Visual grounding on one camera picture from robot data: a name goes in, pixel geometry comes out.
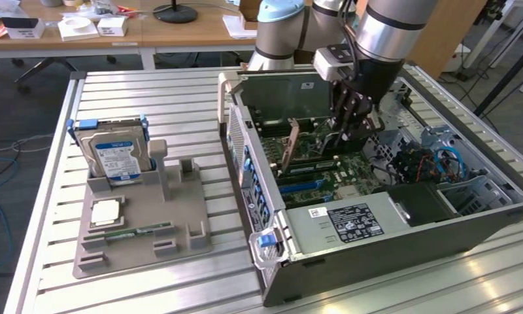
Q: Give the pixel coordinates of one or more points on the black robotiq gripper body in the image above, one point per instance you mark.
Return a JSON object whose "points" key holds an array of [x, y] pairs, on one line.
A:
{"points": [[374, 80]]}

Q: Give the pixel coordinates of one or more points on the nvidia gpu card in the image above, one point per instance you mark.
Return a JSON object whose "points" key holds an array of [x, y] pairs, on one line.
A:
{"points": [[309, 147]]}

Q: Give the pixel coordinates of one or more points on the silver universal robots arm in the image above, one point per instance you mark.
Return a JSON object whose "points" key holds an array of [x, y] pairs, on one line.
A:
{"points": [[387, 29]]}

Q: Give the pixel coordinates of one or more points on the metal disk bay cage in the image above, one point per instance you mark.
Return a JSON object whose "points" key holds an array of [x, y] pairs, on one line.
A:
{"points": [[475, 196], [397, 140]]}

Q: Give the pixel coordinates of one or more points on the green motherboard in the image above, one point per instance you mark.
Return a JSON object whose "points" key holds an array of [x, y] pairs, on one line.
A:
{"points": [[353, 167]]}

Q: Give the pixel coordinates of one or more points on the installed green ram stick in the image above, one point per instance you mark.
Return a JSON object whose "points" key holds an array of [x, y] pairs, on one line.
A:
{"points": [[318, 165]]}

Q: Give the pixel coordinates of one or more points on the wooden cabinet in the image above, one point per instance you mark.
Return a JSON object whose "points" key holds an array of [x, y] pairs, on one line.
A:
{"points": [[449, 32]]}

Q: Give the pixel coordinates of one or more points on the silver chipset heatsink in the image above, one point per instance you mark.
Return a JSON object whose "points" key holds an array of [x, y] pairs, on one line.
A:
{"points": [[347, 193]]}

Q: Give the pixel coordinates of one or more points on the blue long expansion slot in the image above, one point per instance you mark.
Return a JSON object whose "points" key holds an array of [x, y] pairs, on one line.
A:
{"points": [[302, 185]]}

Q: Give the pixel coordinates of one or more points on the black plastic shroud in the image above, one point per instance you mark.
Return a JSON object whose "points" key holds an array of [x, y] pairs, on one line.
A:
{"points": [[422, 202]]}

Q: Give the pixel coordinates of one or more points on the black stand leg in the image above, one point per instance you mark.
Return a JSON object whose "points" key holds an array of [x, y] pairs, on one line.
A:
{"points": [[506, 75]]}

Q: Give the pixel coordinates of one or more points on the white paper stack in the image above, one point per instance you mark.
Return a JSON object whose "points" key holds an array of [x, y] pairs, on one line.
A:
{"points": [[240, 29]]}

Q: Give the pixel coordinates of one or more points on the open cardboard box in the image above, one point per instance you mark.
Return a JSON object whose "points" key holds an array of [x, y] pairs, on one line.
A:
{"points": [[249, 10]]}

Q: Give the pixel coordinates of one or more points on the grey power supply unit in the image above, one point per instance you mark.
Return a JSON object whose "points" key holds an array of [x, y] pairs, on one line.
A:
{"points": [[313, 235]]}

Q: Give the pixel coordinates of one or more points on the wooden desk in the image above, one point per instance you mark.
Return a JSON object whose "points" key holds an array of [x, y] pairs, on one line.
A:
{"points": [[178, 36]]}

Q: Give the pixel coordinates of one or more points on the blue case latch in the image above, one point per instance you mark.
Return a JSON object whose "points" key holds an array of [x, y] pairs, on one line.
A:
{"points": [[268, 242]]}

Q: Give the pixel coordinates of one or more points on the open dark pc case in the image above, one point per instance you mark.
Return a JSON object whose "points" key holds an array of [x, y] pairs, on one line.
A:
{"points": [[374, 268]]}

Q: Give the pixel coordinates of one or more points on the black lamp base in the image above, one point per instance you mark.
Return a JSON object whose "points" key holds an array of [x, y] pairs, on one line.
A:
{"points": [[174, 14]]}

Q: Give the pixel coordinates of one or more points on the hard disk with blue carrier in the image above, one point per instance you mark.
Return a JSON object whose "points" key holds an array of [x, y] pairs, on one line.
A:
{"points": [[113, 157]]}

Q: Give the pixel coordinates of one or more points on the grey parts rack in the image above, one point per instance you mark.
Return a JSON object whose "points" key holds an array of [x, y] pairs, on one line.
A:
{"points": [[157, 229]]}

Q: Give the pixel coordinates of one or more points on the small plain white box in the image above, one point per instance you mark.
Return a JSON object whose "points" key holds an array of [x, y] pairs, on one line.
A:
{"points": [[112, 26]]}

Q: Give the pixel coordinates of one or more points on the loose green ram stick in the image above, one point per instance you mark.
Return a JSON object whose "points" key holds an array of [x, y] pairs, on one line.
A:
{"points": [[126, 233]]}

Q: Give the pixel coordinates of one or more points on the silver cpu chip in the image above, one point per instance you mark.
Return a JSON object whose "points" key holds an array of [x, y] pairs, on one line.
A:
{"points": [[104, 214]]}

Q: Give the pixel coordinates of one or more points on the white box with round inset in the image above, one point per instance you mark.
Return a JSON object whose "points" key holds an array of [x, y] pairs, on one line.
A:
{"points": [[78, 29]]}

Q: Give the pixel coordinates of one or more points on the black office chair base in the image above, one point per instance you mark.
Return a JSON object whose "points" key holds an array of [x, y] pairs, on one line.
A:
{"points": [[38, 70]]}

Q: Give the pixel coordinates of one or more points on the white box with black lid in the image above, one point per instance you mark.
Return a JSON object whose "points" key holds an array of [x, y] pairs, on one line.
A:
{"points": [[25, 29]]}

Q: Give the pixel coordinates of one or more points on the orange booklet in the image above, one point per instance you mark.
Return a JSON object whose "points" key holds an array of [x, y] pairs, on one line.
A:
{"points": [[0, 32]]}

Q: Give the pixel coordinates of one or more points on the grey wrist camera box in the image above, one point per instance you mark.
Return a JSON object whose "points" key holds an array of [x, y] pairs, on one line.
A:
{"points": [[331, 63]]}

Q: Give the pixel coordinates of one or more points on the white pedestal unit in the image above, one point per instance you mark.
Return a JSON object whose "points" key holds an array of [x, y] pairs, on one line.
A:
{"points": [[458, 59]]}

